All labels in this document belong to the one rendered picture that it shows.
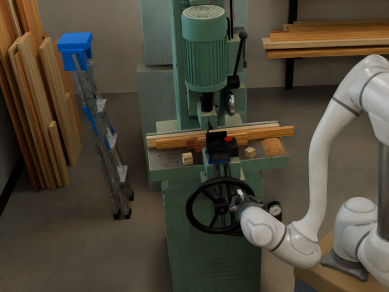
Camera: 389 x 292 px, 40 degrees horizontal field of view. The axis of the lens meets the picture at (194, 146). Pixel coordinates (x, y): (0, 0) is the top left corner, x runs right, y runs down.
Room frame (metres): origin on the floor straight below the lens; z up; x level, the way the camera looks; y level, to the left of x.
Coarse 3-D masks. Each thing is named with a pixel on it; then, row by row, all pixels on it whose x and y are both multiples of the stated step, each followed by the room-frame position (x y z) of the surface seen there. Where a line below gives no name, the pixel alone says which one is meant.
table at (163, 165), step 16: (256, 144) 2.00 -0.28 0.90; (160, 160) 1.91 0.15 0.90; (176, 160) 1.91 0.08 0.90; (240, 160) 1.88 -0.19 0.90; (256, 160) 1.89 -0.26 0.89; (272, 160) 1.89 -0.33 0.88; (288, 160) 1.90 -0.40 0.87; (160, 176) 1.85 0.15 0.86; (176, 176) 1.86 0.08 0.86; (192, 176) 1.86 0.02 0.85
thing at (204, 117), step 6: (198, 102) 2.11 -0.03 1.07; (198, 108) 2.06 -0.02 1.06; (198, 114) 2.07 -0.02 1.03; (204, 114) 2.00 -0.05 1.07; (210, 114) 2.00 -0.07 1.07; (204, 120) 1.98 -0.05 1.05; (210, 120) 1.99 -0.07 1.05; (216, 120) 1.99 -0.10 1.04; (204, 126) 1.98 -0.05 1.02; (216, 126) 1.99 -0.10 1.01
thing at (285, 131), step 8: (272, 128) 2.07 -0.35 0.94; (280, 128) 2.06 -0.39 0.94; (288, 128) 2.06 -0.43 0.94; (192, 136) 2.03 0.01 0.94; (200, 136) 2.03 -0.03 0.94; (248, 136) 2.04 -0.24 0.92; (256, 136) 2.05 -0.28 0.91; (264, 136) 2.05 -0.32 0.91; (272, 136) 2.05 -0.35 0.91; (280, 136) 2.06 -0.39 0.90; (160, 144) 2.01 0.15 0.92; (168, 144) 2.01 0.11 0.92; (176, 144) 2.01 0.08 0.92; (184, 144) 2.02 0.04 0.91
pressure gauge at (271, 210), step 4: (272, 204) 1.84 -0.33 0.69; (276, 204) 1.84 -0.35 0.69; (280, 204) 1.85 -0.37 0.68; (268, 208) 1.84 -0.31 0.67; (272, 208) 1.83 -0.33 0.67; (276, 208) 1.83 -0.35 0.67; (280, 208) 1.84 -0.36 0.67; (272, 212) 1.83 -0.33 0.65; (276, 212) 1.83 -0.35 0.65; (280, 212) 1.83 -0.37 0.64
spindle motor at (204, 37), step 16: (192, 16) 1.99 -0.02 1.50; (208, 16) 1.98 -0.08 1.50; (224, 16) 2.00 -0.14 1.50; (192, 32) 1.96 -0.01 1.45; (208, 32) 1.95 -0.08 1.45; (224, 32) 1.99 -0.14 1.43; (192, 48) 1.97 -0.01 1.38; (208, 48) 1.95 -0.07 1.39; (224, 48) 2.00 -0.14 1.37; (192, 64) 1.97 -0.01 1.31; (208, 64) 1.95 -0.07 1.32; (224, 64) 2.00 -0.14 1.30; (192, 80) 1.97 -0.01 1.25; (208, 80) 1.95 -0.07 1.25; (224, 80) 2.00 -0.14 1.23
